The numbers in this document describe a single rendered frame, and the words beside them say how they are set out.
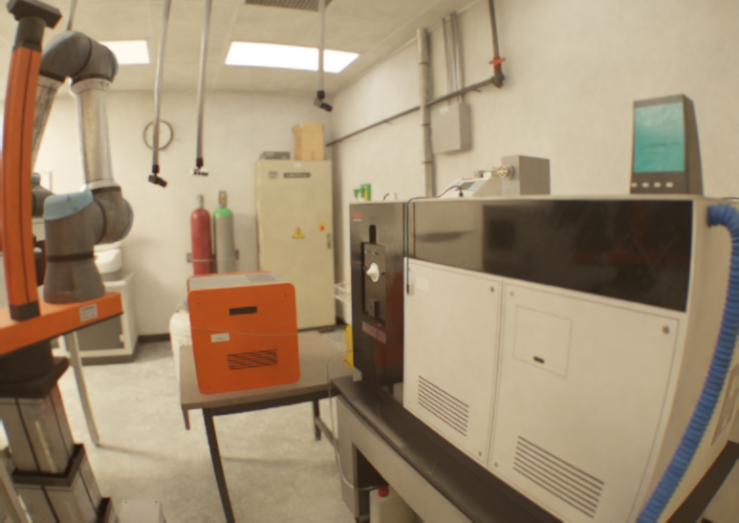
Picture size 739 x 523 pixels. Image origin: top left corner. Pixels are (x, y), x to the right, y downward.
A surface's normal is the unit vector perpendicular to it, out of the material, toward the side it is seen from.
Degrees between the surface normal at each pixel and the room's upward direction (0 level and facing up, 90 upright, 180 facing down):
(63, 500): 90
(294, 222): 90
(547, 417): 90
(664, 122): 81
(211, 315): 90
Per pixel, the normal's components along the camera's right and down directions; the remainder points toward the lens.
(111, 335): 0.43, 0.07
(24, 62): 0.99, 0.00
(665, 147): -0.88, -0.11
